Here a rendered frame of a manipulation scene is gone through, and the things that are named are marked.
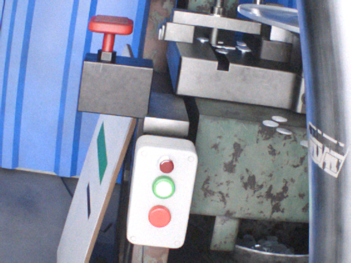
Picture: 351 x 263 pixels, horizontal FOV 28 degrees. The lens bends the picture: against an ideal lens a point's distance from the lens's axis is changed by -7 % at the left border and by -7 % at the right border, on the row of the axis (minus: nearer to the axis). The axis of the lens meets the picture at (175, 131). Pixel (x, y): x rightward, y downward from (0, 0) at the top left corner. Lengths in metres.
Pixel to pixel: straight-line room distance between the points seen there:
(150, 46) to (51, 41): 0.98
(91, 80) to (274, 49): 0.33
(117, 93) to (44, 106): 1.46
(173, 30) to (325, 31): 0.73
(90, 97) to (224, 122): 0.18
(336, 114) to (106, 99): 0.55
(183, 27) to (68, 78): 1.21
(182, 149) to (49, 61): 1.52
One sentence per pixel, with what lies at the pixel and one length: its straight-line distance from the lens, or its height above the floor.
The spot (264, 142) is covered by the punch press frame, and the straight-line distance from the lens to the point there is 1.04.
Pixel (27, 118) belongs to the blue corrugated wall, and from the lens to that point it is 2.45.
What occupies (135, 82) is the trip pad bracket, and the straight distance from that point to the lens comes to 0.98.
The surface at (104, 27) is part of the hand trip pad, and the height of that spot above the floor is 0.75.
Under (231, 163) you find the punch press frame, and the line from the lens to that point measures 1.04.
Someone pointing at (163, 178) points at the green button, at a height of 0.59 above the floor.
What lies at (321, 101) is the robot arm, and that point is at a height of 0.80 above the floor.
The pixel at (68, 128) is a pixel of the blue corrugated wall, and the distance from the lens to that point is 2.42.
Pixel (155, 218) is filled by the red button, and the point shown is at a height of 0.54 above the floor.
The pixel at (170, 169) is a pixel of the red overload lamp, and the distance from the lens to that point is 0.91.
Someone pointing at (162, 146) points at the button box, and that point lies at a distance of 0.92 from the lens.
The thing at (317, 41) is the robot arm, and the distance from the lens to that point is 0.49.
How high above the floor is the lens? 0.91
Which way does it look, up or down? 17 degrees down
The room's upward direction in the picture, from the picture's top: 8 degrees clockwise
